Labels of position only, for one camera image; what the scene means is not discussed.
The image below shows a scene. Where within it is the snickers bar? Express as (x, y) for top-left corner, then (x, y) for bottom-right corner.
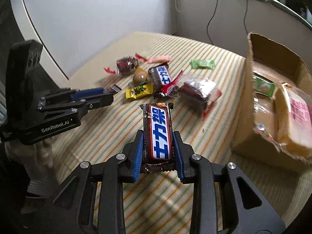
(148, 62), (172, 90)
(140, 103), (175, 173)

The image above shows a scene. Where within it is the green candy packet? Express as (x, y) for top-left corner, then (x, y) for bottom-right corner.
(190, 59), (216, 69)

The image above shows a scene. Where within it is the bagged toast bread loaf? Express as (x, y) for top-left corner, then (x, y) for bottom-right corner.
(275, 83), (311, 162)

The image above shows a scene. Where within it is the dark red jujube snack bag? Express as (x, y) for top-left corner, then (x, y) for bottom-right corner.
(178, 79), (222, 120)

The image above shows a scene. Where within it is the striped beige table cloth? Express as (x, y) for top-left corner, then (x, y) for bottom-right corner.
(51, 33), (311, 233)

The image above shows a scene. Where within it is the brown braised egg packet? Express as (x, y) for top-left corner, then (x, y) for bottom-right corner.
(132, 68), (151, 87)

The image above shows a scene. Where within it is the small dark red-ended candy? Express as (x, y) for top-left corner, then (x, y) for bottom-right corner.
(104, 56), (139, 76)

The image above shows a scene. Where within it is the yellow snack packet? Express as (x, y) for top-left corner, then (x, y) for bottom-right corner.
(125, 83), (154, 99)

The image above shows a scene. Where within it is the pink candy packet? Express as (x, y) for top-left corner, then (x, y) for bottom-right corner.
(147, 55), (171, 63)

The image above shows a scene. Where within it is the black cable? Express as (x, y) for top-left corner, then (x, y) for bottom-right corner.
(206, 0), (228, 46)

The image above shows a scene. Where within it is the open cardboard box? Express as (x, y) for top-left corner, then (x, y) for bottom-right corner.
(232, 32), (311, 173)

